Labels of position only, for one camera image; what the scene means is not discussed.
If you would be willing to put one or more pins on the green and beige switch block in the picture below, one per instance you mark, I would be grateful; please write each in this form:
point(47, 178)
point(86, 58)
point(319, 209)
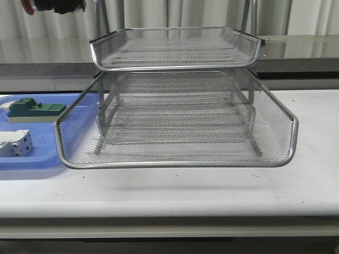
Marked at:
point(27, 110)

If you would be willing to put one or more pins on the red emergency stop button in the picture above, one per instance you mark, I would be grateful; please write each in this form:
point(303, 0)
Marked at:
point(32, 6)

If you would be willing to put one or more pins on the silver wire rack frame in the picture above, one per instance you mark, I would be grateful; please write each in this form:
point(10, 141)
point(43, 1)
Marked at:
point(249, 17)

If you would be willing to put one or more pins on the silver mesh tray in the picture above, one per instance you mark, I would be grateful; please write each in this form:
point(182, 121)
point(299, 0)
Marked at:
point(275, 128)
point(155, 123)
point(136, 49)

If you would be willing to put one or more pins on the blue plastic tray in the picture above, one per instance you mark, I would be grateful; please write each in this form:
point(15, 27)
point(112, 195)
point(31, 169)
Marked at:
point(78, 131)

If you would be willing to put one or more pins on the grey stone counter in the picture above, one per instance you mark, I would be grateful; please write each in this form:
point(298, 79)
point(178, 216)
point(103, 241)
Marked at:
point(64, 65)

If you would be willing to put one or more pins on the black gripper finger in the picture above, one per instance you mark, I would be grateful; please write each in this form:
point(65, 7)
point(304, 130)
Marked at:
point(68, 6)

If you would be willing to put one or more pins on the white pleated curtain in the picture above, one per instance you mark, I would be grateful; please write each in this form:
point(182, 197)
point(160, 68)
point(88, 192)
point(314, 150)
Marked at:
point(273, 18)

